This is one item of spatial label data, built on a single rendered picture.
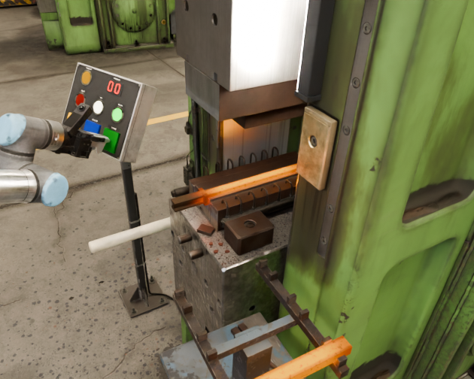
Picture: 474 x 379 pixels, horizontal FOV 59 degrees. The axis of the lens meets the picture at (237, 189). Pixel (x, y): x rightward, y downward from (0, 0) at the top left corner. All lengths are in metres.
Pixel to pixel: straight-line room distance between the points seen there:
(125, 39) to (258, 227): 5.06
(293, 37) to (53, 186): 0.72
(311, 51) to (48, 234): 2.24
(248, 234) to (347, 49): 0.55
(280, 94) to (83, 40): 5.01
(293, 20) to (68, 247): 2.04
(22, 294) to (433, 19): 2.23
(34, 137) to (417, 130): 0.99
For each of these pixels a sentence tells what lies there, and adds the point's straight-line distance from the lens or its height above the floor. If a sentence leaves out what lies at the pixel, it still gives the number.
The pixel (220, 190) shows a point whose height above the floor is 1.01.
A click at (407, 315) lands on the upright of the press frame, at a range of 1.54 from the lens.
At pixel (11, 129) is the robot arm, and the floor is 1.19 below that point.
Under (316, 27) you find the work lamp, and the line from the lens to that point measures 0.87.
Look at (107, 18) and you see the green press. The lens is 5.94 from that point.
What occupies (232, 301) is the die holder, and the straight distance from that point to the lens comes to 1.25.
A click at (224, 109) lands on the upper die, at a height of 1.30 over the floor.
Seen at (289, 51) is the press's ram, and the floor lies 1.44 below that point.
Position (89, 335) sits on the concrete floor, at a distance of 2.22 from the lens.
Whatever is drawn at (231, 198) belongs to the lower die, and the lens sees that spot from 1.25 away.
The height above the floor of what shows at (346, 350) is 1.03.
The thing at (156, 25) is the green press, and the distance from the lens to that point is 6.09.
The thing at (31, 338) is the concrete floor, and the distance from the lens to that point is 2.30.
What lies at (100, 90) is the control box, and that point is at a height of 1.14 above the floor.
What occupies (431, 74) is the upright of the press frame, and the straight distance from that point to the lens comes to 0.82.
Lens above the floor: 1.73
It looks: 35 degrees down
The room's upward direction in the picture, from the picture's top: 2 degrees clockwise
